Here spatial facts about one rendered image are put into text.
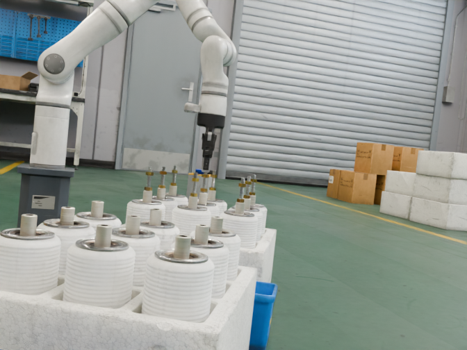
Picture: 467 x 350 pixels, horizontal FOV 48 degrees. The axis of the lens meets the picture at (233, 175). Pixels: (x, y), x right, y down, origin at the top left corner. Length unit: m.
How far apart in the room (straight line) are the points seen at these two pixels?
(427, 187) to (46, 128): 3.10
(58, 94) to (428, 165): 3.06
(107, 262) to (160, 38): 5.98
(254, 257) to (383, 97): 6.50
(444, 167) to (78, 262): 3.41
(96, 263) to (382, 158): 4.65
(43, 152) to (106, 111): 4.99
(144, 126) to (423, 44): 4.09
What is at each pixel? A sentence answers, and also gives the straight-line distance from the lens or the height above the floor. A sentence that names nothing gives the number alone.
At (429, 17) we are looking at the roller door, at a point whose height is 2.54.
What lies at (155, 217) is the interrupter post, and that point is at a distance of 0.98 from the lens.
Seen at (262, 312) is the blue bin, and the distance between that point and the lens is 1.10.
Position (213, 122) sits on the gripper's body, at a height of 0.47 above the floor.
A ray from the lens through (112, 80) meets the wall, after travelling 6.52.
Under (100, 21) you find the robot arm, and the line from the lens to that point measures 1.52.
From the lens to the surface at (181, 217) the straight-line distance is 1.26.
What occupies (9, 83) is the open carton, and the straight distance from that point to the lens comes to 6.06.
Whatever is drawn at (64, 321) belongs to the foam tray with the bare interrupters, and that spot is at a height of 0.16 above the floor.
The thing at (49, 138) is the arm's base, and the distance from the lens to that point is 1.51.
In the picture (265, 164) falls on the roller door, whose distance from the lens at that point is 6.84.
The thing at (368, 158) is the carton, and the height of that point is 0.44.
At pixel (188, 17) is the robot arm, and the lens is 1.47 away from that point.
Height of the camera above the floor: 0.41
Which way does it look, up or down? 3 degrees down
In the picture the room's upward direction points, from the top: 6 degrees clockwise
